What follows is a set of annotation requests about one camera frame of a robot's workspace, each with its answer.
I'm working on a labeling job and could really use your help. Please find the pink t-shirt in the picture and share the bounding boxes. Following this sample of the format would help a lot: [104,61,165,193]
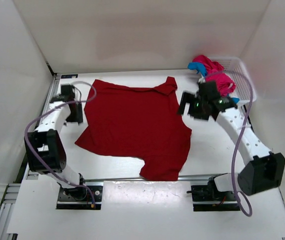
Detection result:
[191,54,236,97]

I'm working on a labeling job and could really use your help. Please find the dark red t-shirt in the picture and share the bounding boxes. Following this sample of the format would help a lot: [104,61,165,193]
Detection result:
[75,76,192,181]

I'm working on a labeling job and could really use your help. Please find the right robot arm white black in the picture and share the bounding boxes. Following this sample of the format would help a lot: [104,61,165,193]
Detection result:
[178,81,285,200]

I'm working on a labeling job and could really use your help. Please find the aluminium frame rail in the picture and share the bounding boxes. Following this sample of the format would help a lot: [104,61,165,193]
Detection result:
[0,72,61,240]

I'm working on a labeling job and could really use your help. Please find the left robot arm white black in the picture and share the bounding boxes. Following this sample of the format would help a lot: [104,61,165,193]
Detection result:
[24,84,88,200]

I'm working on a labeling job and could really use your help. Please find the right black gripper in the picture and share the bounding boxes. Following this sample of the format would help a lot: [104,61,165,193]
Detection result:
[175,91,209,122]

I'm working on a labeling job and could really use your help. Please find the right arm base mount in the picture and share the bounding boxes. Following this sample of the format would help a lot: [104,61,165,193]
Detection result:
[186,176,240,212]

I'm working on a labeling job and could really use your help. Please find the white plastic basket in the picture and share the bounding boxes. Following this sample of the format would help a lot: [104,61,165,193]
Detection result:
[198,56,258,106]

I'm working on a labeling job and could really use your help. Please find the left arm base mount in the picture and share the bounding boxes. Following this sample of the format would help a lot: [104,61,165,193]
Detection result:
[56,181,104,210]

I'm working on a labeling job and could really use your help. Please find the blue t-shirt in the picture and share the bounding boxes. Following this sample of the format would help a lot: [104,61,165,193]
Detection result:
[187,61,240,103]

